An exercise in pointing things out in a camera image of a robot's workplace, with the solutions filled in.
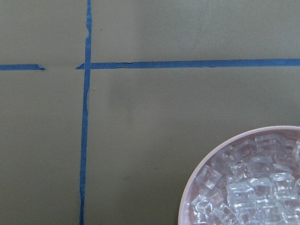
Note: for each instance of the pink bowl of ice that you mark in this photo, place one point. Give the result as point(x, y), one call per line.
point(250, 179)

